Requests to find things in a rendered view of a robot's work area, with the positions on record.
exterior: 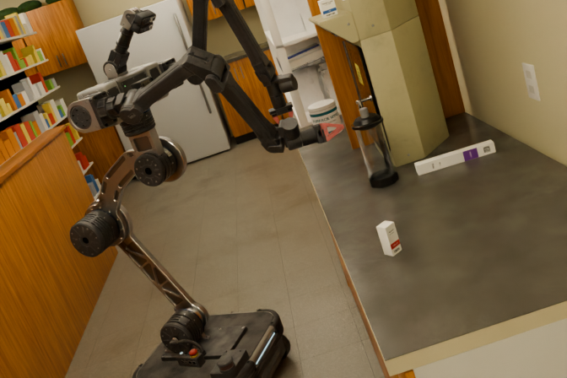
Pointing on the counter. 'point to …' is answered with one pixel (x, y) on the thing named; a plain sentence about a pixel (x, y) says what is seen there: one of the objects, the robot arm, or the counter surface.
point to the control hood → (338, 24)
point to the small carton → (327, 7)
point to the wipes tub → (325, 113)
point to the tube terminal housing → (391, 48)
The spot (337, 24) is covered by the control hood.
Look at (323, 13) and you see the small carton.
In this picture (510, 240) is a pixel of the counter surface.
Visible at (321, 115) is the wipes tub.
